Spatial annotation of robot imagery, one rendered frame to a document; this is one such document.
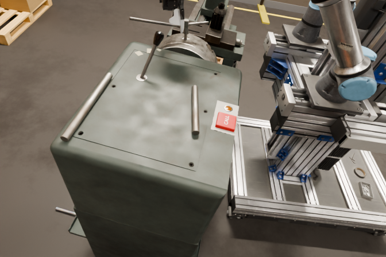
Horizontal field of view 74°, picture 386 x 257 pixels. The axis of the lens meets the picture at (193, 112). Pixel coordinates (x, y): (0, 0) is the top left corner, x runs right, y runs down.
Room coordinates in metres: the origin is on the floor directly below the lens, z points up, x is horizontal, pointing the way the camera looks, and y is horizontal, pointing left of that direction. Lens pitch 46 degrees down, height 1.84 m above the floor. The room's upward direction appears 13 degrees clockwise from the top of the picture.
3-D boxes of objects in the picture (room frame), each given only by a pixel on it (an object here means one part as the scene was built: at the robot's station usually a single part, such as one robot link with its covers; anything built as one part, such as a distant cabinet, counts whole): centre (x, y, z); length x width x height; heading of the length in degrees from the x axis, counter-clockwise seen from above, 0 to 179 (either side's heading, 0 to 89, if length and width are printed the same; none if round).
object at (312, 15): (1.47, -0.55, 1.33); 0.13 x 0.12 x 0.14; 118
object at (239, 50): (1.67, 0.02, 0.89); 0.53 x 0.30 x 0.06; 87
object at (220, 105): (0.57, -0.11, 1.23); 0.13 x 0.08 x 0.06; 177
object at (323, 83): (0.98, -0.59, 1.21); 0.15 x 0.15 x 0.10
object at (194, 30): (1.62, 0.04, 0.95); 0.43 x 0.18 x 0.04; 87
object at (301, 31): (1.47, -0.54, 1.21); 0.15 x 0.15 x 0.10
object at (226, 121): (0.55, -0.11, 1.26); 0.06 x 0.06 x 0.02; 87
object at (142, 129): (0.61, 0.09, 1.06); 0.59 x 0.48 x 0.39; 177
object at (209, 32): (1.59, -0.02, 1.00); 0.20 x 0.10 x 0.05; 177
